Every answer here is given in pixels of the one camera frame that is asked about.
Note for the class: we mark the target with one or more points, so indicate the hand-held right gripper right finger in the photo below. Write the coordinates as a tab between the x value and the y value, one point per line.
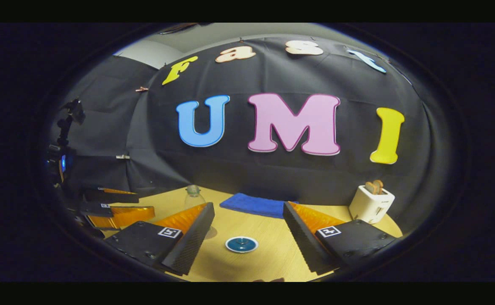
304	241

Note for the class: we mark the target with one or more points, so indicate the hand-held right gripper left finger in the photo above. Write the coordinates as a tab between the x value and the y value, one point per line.
192	241

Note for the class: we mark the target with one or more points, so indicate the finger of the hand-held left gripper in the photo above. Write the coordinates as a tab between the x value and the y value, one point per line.
97	209
109	197

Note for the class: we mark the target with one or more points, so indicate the round brown coaster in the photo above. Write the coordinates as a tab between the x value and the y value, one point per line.
211	232

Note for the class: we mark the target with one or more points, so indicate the clear plastic water bottle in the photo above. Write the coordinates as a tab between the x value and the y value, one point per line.
193	197

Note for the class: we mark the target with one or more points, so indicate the white teacup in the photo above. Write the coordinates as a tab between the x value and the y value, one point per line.
241	252

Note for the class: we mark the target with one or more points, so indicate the small white clip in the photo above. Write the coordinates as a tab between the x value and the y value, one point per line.
123	156

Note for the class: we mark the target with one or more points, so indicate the folded blue towel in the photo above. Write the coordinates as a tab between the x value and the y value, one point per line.
253	204

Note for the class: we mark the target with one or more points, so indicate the white toaster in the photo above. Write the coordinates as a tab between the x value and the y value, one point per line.
370	205

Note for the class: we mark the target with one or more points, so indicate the brown bread slice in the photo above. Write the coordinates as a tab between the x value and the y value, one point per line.
374	187

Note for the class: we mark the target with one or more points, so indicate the small copper clip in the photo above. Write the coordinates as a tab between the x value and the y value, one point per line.
141	89

